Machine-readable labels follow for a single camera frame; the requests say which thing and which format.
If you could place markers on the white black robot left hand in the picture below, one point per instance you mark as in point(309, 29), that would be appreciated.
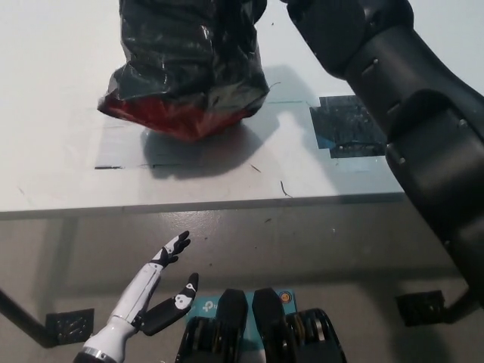
point(140, 295)

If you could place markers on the black plastic bag grey lining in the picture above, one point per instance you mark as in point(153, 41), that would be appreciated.
point(181, 64)

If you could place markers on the robot left black body block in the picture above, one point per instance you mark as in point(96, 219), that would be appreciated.
point(230, 321)

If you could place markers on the teal router box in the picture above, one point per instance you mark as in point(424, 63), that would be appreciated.
point(200, 311)

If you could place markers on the black table leg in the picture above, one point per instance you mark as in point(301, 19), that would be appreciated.
point(22, 321)
point(463, 308)

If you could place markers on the pale grey tape patch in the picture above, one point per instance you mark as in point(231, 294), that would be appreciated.
point(121, 147)

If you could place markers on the black tape patch on table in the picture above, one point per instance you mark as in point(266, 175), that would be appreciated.
point(340, 125)

